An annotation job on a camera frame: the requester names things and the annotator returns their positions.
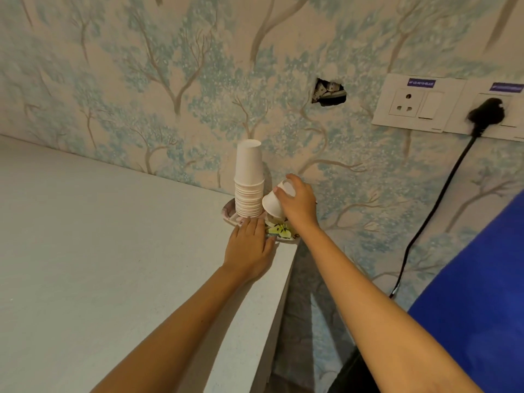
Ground stack of white cups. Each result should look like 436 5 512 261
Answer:
234 139 265 219

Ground person's left forearm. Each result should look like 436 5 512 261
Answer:
91 264 255 393

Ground black power cable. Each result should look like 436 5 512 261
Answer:
389 135 480 299

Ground black trousers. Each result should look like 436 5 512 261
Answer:
327 347 383 393

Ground white wall socket panel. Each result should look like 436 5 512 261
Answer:
372 73 467 133
444 79 524 142

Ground person's left hand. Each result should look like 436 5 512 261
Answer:
222 216 277 283

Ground black power plug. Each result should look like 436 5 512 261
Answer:
468 98 506 138

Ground floral patterned tray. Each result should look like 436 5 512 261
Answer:
222 198 301 244

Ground open wall electrical box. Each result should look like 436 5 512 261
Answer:
311 78 348 107

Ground white paper cup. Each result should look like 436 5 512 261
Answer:
262 180 296 216

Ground blue fabric sheet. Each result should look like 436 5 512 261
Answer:
407 191 524 393

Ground person's right forearm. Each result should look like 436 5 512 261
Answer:
294 225 484 393

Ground person's right hand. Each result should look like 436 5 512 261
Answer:
273 173 321 234

